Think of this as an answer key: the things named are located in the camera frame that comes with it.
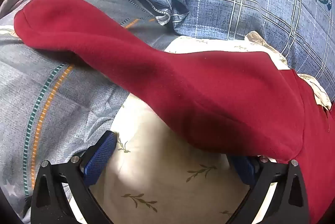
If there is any red fleece garment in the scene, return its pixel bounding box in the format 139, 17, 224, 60
14, 0, 335, 224

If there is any cream leaf-print pillow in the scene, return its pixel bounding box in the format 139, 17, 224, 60
88, 31, 335, 224

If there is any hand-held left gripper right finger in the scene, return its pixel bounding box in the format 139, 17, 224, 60
228, 155, 313, 224

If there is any grey striped quilt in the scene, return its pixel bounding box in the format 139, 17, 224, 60
0, 0, 174, 224

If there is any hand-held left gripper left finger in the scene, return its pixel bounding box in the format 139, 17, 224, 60
31, 130, 117, 224

